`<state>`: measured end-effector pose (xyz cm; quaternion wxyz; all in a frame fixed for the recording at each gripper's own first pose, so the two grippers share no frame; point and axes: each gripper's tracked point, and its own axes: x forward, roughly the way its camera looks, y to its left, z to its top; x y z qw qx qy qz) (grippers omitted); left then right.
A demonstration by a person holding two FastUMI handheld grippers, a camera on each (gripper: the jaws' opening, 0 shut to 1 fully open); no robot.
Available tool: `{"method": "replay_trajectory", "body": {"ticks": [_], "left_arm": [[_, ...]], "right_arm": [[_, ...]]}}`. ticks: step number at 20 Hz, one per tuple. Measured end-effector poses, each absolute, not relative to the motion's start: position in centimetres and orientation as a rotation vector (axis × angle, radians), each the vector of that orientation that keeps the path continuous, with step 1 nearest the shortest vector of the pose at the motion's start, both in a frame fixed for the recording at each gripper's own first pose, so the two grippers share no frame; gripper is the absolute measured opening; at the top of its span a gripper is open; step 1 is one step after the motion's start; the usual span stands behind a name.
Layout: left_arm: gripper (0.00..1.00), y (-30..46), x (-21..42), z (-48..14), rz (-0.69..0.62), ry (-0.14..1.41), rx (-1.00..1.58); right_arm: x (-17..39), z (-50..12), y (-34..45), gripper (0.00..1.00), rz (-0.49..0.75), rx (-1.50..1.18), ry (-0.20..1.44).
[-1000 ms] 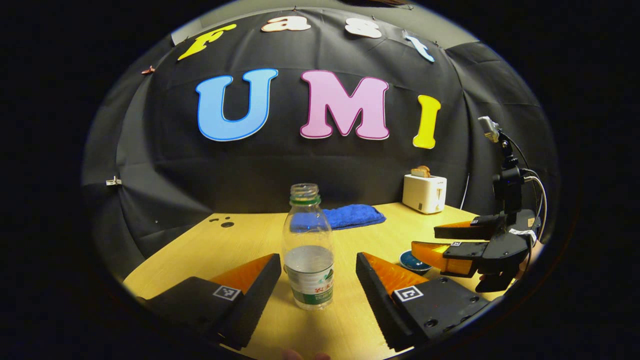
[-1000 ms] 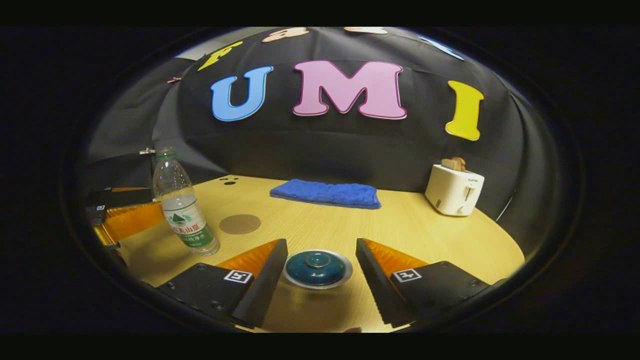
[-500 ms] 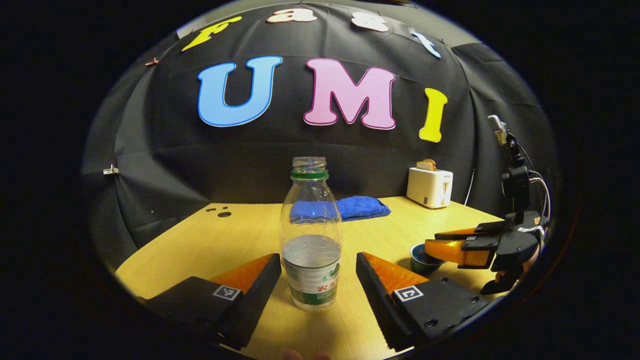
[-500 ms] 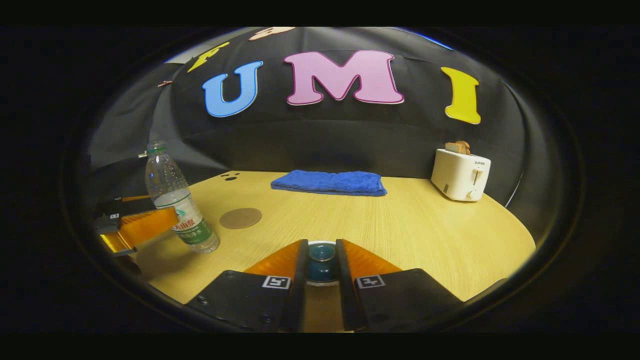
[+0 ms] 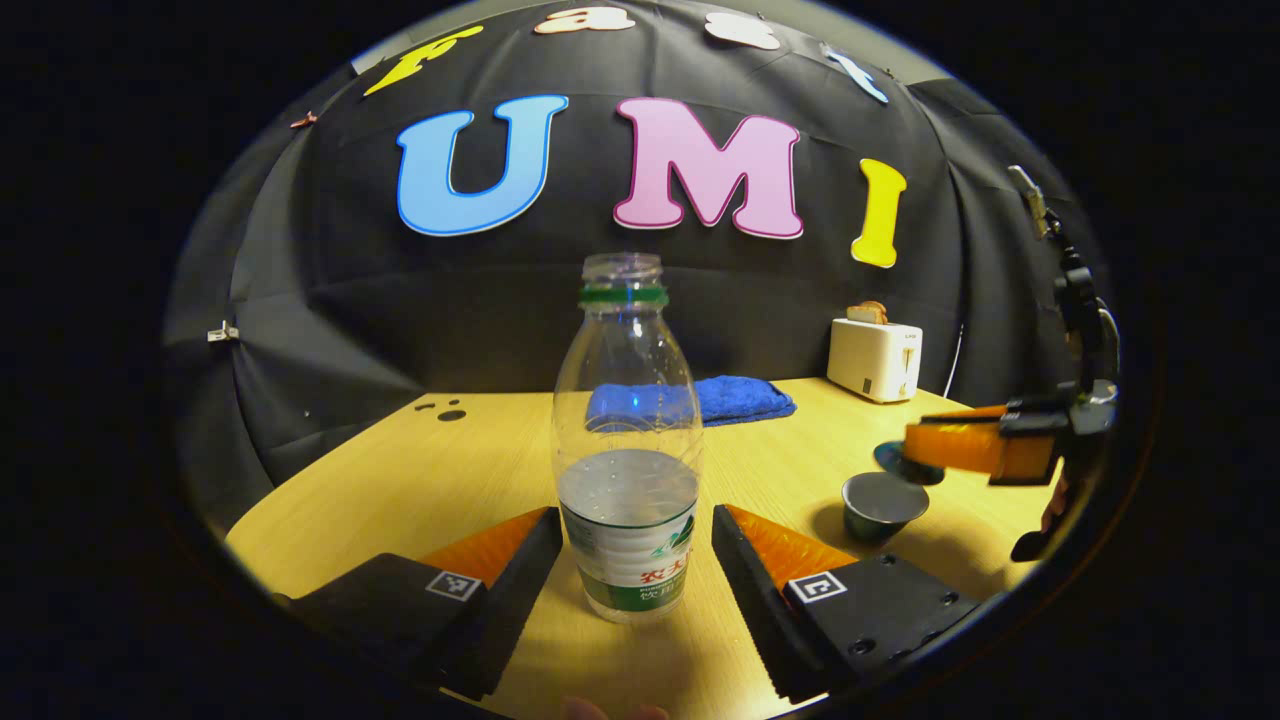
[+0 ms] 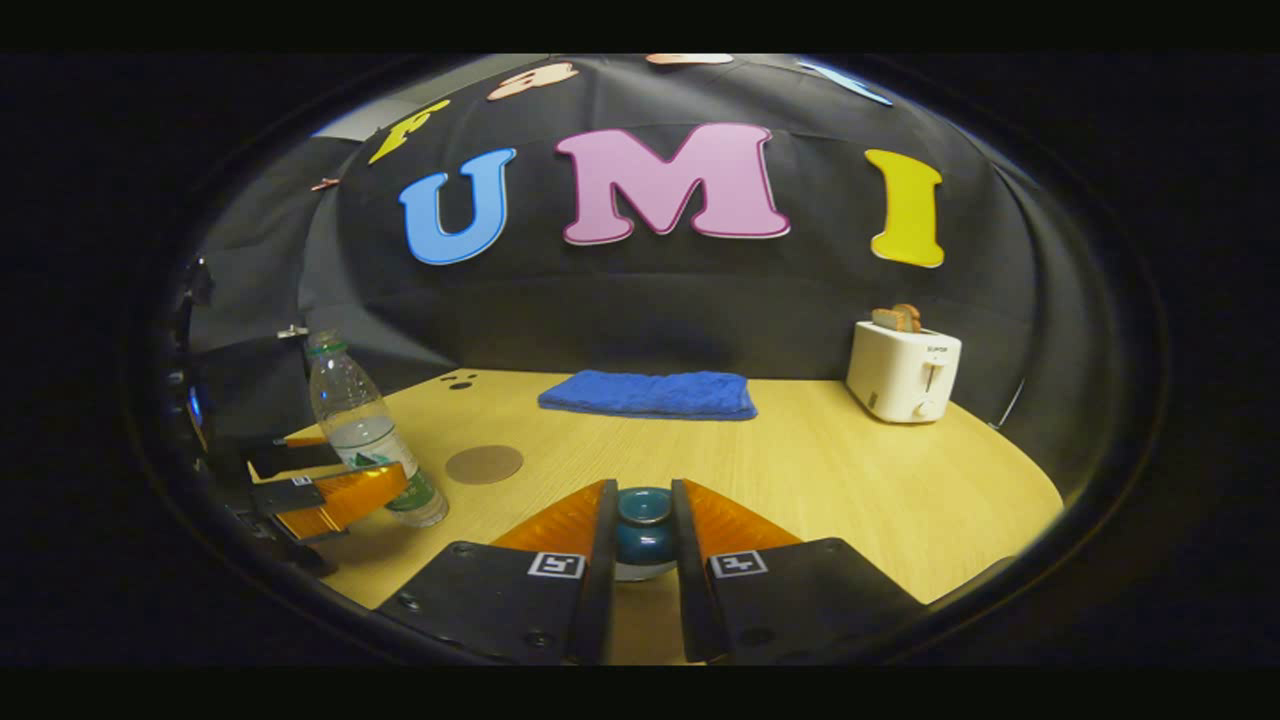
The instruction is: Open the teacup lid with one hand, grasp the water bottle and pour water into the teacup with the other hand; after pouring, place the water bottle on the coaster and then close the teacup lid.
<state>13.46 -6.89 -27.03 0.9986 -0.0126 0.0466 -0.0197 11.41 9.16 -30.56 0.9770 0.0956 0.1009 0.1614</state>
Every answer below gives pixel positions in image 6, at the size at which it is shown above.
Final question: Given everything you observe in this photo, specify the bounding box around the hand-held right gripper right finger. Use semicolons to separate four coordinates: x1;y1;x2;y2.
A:
670;479;926;666

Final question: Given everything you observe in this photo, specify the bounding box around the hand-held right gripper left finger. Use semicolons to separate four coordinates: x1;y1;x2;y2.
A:
375;479;619;666

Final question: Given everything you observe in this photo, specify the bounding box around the blue teacup lid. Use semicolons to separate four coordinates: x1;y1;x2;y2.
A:
614;487;679;573

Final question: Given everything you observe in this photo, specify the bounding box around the clear plastic water bottle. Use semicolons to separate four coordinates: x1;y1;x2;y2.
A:
305;330;450;528

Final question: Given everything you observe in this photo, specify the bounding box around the round brown coaster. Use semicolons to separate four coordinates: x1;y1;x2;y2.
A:
445;444;524;486

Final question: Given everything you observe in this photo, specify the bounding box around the blue folded towel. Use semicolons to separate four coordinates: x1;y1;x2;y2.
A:
538;370;758;422

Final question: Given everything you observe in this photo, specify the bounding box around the black backdrop cloth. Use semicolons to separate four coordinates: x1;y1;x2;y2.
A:
190;55;1121;481

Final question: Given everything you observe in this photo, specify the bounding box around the white toaster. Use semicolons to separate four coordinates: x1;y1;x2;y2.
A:
846;320;963;424

